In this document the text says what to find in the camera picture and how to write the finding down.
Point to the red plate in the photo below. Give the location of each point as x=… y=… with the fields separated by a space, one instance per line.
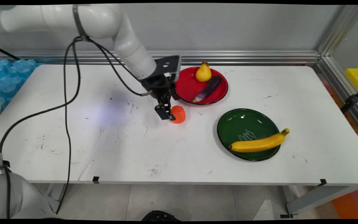
x=188 y=88

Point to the orange cup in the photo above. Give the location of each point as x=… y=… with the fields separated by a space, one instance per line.
x=179 y=114

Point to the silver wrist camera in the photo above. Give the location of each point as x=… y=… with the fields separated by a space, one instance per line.
x=177 y=68

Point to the green plate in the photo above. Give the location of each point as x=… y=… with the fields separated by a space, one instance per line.
x=244 y=127

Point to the black round floor object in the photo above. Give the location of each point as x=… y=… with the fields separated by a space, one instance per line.
x=160 y=216

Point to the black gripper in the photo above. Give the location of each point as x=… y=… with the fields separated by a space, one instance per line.
x=160 y=85

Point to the orange box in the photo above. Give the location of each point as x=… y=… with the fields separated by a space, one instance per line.
x=351 y=203

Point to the upright aluminium frame post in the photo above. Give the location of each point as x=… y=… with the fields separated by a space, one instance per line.
x=342 y=29

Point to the black stand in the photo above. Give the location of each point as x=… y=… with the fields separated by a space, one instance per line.
x=353 y=99

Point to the yellow pear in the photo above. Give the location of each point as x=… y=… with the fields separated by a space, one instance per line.
x=203 y=74

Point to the purple eggplant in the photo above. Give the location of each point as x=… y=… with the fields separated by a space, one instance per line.
x=208 y=88

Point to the black tape marker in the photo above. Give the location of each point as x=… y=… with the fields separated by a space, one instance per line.
x=323 y=182
x=96 y=179

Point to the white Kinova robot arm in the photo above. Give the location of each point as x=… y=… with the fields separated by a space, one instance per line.
x=57 y=17

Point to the long aluminium frame rail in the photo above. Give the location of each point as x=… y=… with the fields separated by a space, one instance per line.
x=228 y=57

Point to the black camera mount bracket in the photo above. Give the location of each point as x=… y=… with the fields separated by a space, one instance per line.
x=164 y=64

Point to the red objects behind rail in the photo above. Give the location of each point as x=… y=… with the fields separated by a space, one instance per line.
x=350 y=121

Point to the blue plastic tray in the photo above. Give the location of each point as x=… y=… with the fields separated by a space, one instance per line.
x=11 y=77

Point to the yellow banana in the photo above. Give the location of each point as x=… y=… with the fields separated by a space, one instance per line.
x=259 y=144

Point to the short aluminium frame rail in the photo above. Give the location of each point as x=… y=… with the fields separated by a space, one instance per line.
x=343 y=90

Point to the grey slanted table leg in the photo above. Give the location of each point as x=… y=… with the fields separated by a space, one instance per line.
x=315 y=199

